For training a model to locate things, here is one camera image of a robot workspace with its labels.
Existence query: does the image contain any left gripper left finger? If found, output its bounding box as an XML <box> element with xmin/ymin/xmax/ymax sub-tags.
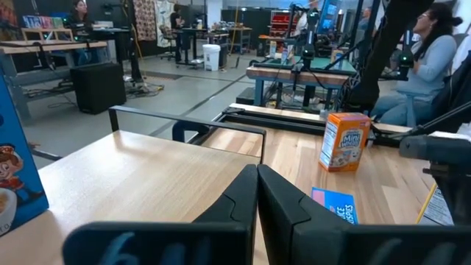
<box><xmin>61</xmin><ymin>164</ymin><xmax>258</xmax><ymax>265</ymax></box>

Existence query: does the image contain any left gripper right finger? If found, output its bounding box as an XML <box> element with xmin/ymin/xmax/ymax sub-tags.
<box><xmin>257</xmin><ymin>164</ymin><xmax>471</xmax><ymax>265</ymax></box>

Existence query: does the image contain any blue Rice Krispies cereal box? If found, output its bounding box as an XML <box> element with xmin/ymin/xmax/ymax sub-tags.
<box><xmin>0</xmin><ymin>68</ymin><xmax>50</xmax><ymax>237</ymax></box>
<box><xmin>311</xmin><ymin>186</ymin><xmax>360</xmax><ymax>225</ymax></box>

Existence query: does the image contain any yellow Corn Pops cereal box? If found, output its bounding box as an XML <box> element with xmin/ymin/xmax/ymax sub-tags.
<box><xmin>415</xmin><ymin>182</ymin><xmax>456</xmax><ymax>226</ymax></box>

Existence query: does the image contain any orange Mini Wheats cereal box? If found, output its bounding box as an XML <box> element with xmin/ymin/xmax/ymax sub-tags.
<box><xmin>318</xmin><ymin>112</ymin><xmax>372</xmax><ymax>173</ymax></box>

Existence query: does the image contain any person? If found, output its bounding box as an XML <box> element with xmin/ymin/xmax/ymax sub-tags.
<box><xmin>370</xmin><ymin>1</ymin><xmax>465</xmax><ymax>128</ymax></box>
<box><xmin>65</xmin><ymin>0</ymin><xmax>100</xmax><ymax>36</ymax></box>
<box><xmin>169</xmin><ymin>3</ymin><xmax>185</xmax><ymax>30</ymax></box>

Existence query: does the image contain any workbench with blue legs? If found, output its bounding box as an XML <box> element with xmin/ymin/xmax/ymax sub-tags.
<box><xmin>245</xmin><ymin>54</ymin><xmax>358</xmax><ymax>111</ymax></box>

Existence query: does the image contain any white waste bin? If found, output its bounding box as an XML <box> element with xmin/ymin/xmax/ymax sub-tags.
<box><xmin>202</xmin><ymin>43</ymin><xmax>222</xmax><ymax>72</ymax></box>

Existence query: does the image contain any black floor cabinet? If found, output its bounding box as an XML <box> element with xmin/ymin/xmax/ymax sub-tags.
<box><xmin>69</xmin><ymin>62</ymin><xmax>127</xmax><ymax>115</ymax></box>

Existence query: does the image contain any red storage rack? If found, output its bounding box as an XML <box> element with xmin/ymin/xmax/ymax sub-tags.
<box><xmin>270</xmin><ymin>9</ymin><xmax>296</xmax><ymax>38</ymax></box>

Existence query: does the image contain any white hanging cloth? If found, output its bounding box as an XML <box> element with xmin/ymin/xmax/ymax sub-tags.
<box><xmin>154</xmin><ymin>0</ymin><xmax>176</xmax><ymax>49</ymax></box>

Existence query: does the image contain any patterned hanging cloth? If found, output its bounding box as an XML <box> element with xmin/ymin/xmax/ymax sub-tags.
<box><xmin>132</xmin><ymin>0</ymin><xmax>157</xmax><ymax>41</ymax></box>

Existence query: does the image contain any wooden desk with grey legs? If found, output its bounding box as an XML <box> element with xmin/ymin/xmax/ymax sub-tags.
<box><xmin>0</xmin><ymin>38</ymin><xmax>110</xmax><ymax>122</ymax></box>

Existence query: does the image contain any black aluminium table frame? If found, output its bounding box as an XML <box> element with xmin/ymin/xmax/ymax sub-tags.
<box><xmin>171</xmin><ymin>105</ymin><xmax>413</xmax><ymax>148</ymax></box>

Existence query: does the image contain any floor cable bundle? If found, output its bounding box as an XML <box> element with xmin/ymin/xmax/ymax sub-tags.
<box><xmin>124</xmin><ymin>75</ymin><xmax>166</xmax><ymax>99</ymax></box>

